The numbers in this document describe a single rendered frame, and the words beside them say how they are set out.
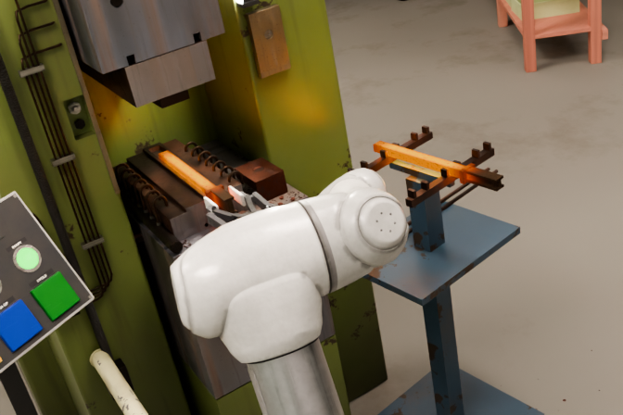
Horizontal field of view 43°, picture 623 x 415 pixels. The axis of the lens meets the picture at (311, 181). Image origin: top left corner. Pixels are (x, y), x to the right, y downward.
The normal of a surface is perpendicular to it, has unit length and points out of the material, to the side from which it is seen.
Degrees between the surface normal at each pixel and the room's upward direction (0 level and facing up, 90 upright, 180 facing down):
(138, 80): 90
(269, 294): 66
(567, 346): 0
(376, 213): 62
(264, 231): 20
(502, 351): 0
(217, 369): 90
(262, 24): 90
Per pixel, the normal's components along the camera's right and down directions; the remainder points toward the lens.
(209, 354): 0.52, 0.31
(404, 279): -0.17, -0.87
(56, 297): 0.63, -0.33
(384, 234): 0.36, -0.26
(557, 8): -0.02, 0.47
